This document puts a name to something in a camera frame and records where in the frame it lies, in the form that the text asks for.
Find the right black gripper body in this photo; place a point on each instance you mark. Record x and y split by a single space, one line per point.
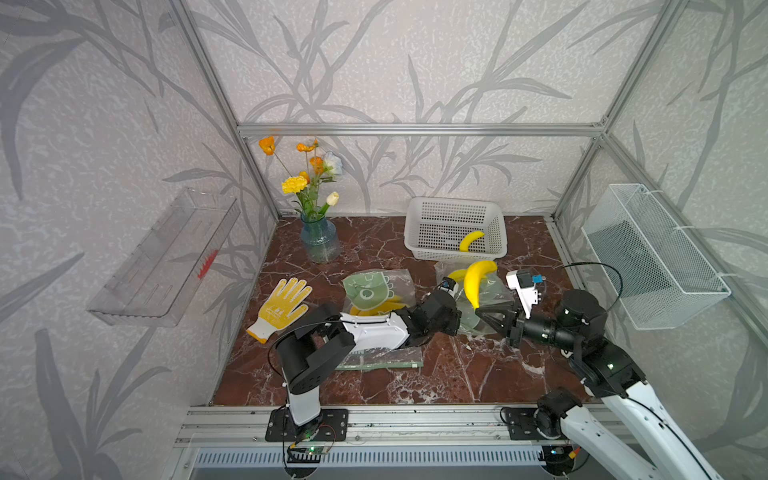
544 330

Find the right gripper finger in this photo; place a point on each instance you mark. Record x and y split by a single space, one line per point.
497 316
505 328

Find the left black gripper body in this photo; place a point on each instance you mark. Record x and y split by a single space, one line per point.
448 326

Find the yellow banana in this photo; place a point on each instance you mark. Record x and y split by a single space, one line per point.
458 275
473 242
475 273

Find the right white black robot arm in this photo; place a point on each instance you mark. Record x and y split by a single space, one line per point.
609 374

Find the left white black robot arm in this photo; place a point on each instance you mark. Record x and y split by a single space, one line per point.
320 340

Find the bananas in left bag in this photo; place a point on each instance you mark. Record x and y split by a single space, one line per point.
382 309

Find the left zip-top bag with bananas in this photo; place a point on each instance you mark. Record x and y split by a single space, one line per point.
366 290

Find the white plastic basket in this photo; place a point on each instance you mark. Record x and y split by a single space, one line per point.
434 228

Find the blue glass vase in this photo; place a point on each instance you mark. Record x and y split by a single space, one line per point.
320 240

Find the right circuit board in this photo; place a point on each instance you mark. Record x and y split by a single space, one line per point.
560 461

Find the circuit board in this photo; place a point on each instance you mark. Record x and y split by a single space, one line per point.
307 454
560 461

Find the yellow work glove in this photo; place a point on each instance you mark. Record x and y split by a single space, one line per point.
283 307

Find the artificial flower bouquet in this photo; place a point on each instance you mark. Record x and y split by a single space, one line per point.
305 185

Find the left circuit board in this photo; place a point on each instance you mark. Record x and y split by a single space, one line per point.
307 454

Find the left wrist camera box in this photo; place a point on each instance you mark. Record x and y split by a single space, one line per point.
448 285

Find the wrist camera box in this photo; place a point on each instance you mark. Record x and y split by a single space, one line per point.
448 285
526 285

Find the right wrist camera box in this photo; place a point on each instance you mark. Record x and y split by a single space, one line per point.
526 285

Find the white wire mesh basket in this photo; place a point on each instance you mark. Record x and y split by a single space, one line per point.
665 279

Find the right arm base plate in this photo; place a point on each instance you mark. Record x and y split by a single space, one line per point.
528 423

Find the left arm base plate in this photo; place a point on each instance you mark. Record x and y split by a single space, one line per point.
331 425

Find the aluminium front rail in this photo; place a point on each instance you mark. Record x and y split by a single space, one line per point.
369 425

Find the clear acrylic wall shelf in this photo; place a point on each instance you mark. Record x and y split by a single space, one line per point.
156 284

